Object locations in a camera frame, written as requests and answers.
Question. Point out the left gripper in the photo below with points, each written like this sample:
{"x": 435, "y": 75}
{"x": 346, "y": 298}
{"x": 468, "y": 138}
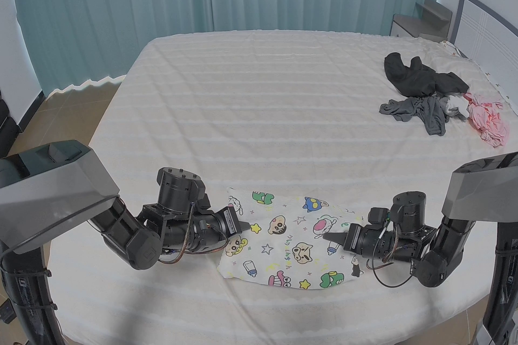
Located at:
{"x": 202, "y": 234}

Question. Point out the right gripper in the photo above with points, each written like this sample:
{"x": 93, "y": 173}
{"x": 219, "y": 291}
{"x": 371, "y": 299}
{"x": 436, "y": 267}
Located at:
{"x": 372, "y": 244}

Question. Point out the white printed garment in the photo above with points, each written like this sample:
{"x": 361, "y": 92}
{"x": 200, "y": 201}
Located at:
{"x": 283, "y": 242}

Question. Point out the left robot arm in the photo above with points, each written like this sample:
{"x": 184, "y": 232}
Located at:
{"x": 60, "y": 189}

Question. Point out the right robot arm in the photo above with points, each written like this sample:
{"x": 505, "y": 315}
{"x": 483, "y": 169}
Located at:
{"x": 477, "y": 189}

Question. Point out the bed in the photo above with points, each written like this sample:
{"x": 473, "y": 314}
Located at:
{"x": 259, "y": 113}

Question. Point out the grey garment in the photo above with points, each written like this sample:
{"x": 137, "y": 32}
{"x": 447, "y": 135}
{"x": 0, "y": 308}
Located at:
{"x": 433, "y": 117}

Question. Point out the pink garment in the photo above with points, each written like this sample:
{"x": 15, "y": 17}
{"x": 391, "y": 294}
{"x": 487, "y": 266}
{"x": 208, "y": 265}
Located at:
{"x": 489, "y": 125}

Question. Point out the black garment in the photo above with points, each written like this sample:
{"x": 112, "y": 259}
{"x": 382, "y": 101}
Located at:
{"x": 412, "y": 78}

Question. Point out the grey bedside table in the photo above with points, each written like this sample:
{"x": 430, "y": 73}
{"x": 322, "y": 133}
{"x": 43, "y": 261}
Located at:
{"x": 410, "y": 26}

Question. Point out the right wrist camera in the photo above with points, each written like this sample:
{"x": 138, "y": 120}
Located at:
{"x": 378, "y": 216}

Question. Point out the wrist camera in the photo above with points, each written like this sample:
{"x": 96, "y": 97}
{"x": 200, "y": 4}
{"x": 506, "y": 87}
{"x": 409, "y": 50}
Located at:
{"x": 206, "y": 202}
{"x": 378, "y": 216}

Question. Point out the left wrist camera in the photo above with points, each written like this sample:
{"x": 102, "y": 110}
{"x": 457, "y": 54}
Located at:
{"x": 206, "y": 202}

